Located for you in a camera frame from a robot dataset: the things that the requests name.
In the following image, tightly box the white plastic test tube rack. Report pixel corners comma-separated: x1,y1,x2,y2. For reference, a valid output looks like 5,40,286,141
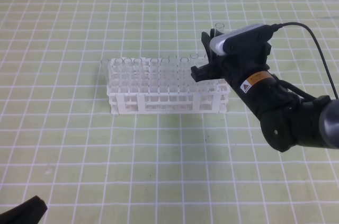
106,56,231,114

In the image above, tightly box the green checkered tablecloth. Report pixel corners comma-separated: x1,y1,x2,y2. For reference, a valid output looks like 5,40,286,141
1,0,338,223

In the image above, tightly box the black right camera cable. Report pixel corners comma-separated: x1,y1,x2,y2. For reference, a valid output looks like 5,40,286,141
270,22,338,100

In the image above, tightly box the clear glass test tube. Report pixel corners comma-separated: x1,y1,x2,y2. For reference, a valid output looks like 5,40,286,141
214,22,225,37

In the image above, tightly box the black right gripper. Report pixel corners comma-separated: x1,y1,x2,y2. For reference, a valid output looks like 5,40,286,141
191,28,275,94

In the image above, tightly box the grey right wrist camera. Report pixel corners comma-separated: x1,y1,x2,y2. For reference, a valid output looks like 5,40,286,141
210,24,273,56

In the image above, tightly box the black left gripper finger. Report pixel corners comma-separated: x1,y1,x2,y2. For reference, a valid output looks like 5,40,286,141
1,195,48,224

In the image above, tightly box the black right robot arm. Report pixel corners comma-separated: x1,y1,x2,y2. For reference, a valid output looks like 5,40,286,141
191,24,338,152

